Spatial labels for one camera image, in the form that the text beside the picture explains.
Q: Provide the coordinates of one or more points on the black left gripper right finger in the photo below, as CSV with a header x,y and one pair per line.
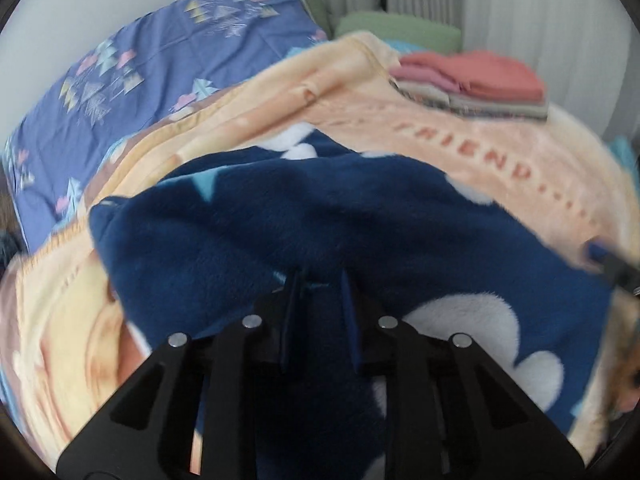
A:
x,y
451,411

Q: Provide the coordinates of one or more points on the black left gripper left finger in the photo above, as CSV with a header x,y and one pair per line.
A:
x,y
145,430

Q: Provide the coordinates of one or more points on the dark teal knit blanket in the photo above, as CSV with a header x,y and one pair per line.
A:
x,y
11,245

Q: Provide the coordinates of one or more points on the blue tree-print sheet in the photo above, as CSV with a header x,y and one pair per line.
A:
x,y
156,66

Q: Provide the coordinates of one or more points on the stack of folded clothes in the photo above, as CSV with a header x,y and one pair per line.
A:
x,y
478,84

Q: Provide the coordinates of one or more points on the navy star fleece baby jacket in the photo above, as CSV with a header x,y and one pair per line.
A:
x,y
193,253

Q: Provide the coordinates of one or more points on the peach bear fleece blanket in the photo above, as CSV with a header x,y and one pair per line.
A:
x,y
61,334

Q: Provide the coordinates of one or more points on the green pillow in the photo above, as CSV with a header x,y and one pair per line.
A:
x,y
405,33

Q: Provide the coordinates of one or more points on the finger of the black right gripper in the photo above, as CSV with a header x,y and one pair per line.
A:
x,y
615,270

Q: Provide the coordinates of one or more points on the grey pleated curtain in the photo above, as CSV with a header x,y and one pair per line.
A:
x,y
585,51

